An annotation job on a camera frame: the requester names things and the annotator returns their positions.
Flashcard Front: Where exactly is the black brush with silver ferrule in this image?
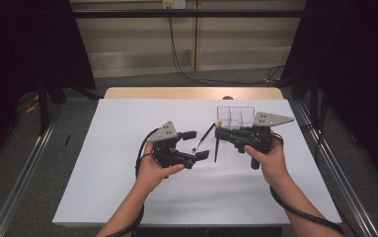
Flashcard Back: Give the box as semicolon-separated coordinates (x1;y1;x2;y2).
191;122;216;153

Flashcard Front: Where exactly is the black stand post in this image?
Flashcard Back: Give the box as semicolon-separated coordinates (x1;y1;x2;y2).
37;75;51;136
309;70;321;127

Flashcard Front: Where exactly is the wooden table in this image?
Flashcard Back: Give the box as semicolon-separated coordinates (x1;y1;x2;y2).
103;86;284;101

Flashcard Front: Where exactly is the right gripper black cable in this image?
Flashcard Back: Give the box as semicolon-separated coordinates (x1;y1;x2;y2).
268;132;345;235

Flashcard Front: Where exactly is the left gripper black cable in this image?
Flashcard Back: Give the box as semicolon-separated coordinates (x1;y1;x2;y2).
106;127;161;237

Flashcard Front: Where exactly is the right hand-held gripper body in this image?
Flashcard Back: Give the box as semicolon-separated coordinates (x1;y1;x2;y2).
227;112;295;171

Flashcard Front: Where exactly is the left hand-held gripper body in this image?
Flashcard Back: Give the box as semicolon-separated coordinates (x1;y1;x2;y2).
146;120;198;171

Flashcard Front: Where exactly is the black wall cable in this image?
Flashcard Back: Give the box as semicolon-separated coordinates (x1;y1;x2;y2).
167;6;286;87

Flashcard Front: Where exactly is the black horizontal frame bar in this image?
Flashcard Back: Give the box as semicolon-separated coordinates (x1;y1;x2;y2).
72;9;306;19

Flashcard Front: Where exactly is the aluminium floor rail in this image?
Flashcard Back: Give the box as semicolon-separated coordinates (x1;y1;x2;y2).
294;98;378;237
0;108;62;237

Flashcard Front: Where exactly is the person's right hand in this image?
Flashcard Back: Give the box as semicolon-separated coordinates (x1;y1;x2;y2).
244;137;291;188

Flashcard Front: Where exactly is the black curtain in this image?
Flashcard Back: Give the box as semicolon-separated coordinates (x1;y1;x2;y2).
0;0;97;172
279;0;378;191

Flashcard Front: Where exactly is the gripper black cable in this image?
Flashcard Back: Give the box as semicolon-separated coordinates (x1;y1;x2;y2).
268;132;345;235
106;127;161;237

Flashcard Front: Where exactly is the white wall power outlet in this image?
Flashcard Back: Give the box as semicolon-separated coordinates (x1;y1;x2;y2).
162;0;187;10

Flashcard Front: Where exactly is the clear acrylic organizer box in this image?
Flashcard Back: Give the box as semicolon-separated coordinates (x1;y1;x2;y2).
215;106;257;130

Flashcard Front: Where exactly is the white table cover board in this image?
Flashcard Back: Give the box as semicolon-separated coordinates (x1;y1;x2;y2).
51;98;342;228

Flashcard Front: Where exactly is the person's left hand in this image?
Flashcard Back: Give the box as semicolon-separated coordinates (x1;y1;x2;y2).
136;141;186;196

